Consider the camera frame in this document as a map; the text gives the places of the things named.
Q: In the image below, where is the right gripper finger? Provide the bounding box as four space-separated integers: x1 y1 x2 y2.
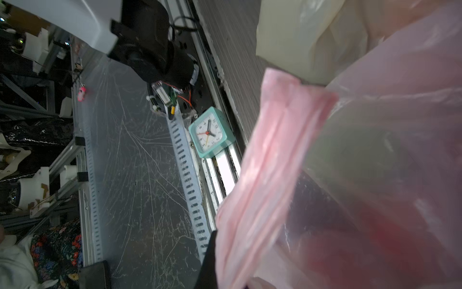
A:
194 230 218 289

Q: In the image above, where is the large pink plastic bag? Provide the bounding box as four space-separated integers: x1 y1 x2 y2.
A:
215 1 462 289

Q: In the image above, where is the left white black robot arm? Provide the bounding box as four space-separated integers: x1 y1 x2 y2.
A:
10 1 199 91

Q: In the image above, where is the yellow plastic bag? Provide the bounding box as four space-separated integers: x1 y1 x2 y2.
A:
256 1 380 85

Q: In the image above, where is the small teal square clock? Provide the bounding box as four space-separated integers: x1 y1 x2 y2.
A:
188 107 236 158

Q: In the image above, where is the left circuit board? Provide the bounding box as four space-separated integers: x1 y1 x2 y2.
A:
146 81 198 120

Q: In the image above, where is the white slotted cable duct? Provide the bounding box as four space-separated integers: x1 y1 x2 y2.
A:
167 107 210 261

